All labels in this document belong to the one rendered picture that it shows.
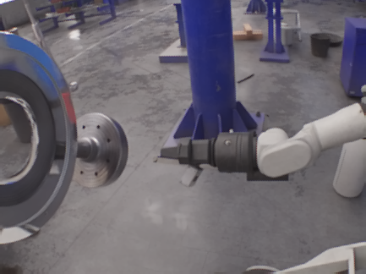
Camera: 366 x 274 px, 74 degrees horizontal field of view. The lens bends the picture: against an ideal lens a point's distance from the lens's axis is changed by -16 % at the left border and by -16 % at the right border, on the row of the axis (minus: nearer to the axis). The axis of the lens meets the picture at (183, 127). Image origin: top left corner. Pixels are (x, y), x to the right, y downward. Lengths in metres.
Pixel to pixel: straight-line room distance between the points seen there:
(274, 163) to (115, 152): 0.38
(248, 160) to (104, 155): 0.36
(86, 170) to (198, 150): 0.32
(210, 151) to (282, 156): 0.16
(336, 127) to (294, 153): 0.10
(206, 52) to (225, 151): 1.29
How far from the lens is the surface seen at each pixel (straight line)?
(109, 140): 0.74
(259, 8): 7.21
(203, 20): 1.77
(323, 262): 0.61
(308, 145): 0.56
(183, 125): 2.20
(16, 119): 2.87
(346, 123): 0.58
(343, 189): 1.86
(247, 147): 0.58
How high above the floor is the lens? 1.31
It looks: 32 degrees down
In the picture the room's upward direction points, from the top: 8 degrees counter-clockwise
